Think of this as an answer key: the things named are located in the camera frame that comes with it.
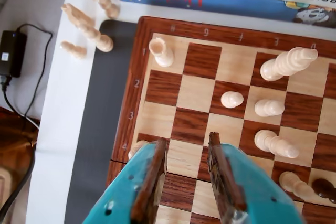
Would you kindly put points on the turquoise gripper finger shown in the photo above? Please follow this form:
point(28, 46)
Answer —
point(249, 195)
point(123, 190)

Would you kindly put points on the light wooden rook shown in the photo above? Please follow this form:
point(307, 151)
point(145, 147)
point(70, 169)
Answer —
point(160, 53)

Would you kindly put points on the light wooden bishop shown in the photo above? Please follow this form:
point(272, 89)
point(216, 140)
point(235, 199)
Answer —
point(273, 142)
point(136, 146)

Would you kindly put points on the dark wooden pawn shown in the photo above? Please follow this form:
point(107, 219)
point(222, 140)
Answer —
point(323, 187)

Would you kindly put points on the dark grey mat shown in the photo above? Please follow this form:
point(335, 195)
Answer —
point(105, 90)

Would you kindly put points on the wooden chessboard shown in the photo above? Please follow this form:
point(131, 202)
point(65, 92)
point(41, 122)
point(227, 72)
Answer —
point(194, 90)

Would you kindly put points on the white rook right middle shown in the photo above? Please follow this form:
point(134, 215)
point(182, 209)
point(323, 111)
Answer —
point(286, 64)

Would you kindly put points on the black power adapter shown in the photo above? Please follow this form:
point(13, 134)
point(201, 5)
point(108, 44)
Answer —
point(10, 53)

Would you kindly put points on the blue illustrated children's book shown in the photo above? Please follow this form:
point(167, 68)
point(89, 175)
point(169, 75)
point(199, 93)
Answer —
point(183, 1)

